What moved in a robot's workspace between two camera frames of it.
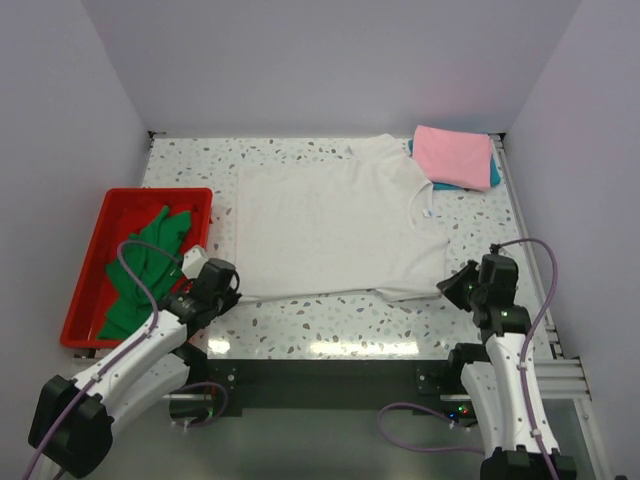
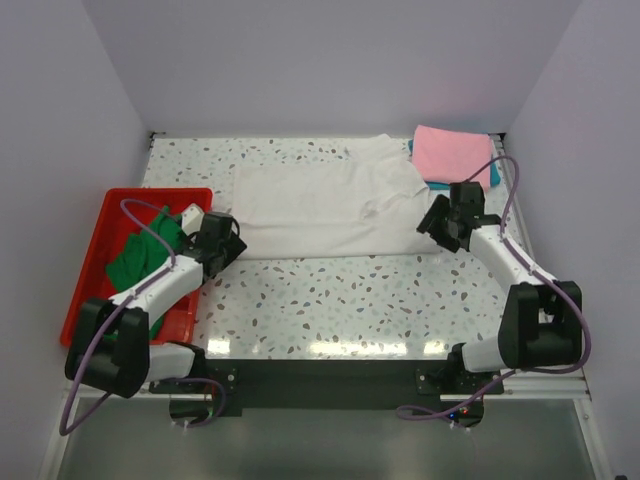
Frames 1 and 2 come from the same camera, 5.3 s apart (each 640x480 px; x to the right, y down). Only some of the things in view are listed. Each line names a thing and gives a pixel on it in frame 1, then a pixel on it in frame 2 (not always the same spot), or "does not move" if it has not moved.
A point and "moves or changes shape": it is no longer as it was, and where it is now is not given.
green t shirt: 157,271 does not move
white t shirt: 367,223 moves or changes shape
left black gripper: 230,301 to 234,248
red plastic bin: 125,212 does not move
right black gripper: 449,287 to 429,223
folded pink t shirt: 453,158 does not move
